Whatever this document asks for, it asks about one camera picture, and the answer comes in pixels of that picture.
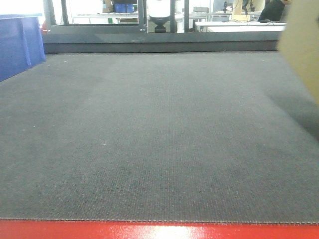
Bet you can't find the tan cardboard box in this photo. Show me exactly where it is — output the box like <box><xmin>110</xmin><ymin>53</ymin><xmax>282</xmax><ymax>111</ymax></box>
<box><xmin>278</xmin><ymin>0</ymin><xmax>319</xmax><ymax>103</ymax></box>

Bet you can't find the blue plastic bin left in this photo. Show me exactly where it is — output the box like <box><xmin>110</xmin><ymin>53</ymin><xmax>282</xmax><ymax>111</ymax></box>
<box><xmin>0</xmin><ymin>13</ymin><xmax>46</xmax><ymax>81</ymax></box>

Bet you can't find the white black cylindrical robot base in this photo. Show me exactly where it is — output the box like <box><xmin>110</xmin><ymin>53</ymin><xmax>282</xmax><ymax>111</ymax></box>
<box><xmin>147</xmin><ymin>0</ymin><xmax>171</xmax><ymax>33</ymax></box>

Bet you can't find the dark grey conveyor belt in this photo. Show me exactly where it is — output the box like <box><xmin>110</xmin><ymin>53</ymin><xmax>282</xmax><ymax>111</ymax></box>
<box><xmin>0</xmin><ymin>52</ymin><xmax>319</xmax><ymax>224</ymax></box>

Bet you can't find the white work table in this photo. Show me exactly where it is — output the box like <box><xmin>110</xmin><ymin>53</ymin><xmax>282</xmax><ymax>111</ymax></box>
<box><xmin>195</xmin><ymin>21</ymin><xmax>287</xmax><ymax>32</ymax></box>

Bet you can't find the red conveyor front edge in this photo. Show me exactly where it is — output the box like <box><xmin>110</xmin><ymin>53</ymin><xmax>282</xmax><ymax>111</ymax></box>
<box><xmin>0</xmin><ymin>220</ymin><xmax>319</xmax><ymax>239</ymax></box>

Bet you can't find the black metal frame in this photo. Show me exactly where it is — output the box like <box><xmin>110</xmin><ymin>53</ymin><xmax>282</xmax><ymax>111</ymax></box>
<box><xmin>43</xmin><ymin>0</ymin><xmax>281</xmax><ymax>53</ymax></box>

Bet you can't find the person in black shirt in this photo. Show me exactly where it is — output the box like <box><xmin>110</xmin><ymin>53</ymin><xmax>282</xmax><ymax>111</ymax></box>
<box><xmin>258</xmin><ymin>0</ymin><xmax>292</xmax><ymax>22</ymax></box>

